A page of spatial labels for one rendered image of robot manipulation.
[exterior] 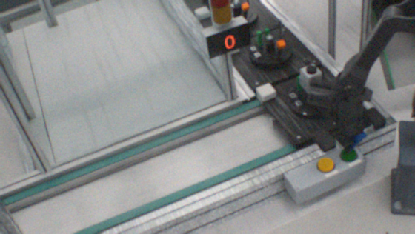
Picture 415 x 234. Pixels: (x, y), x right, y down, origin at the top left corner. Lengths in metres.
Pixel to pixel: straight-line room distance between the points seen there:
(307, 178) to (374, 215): 0.21
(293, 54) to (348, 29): 0.36
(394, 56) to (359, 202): 0.43
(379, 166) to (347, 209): 0.17
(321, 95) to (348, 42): 0.71
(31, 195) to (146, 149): 0.35
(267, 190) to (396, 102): 0.55
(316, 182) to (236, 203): 0.21
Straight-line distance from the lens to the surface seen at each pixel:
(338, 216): 1.41
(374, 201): 1.45
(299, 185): 1.34
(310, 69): 1.45
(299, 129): 1.46
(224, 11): 1.33
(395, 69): 1.57
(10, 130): 1.89
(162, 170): 1.48
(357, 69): 1.17
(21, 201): 1.54
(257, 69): 1.65
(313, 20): 2.05
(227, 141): 1.52
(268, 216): 1.41
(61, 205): 1.50
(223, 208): 1.36
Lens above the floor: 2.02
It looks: 44 degrees down
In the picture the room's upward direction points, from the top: 11 degrees counter-clockwise
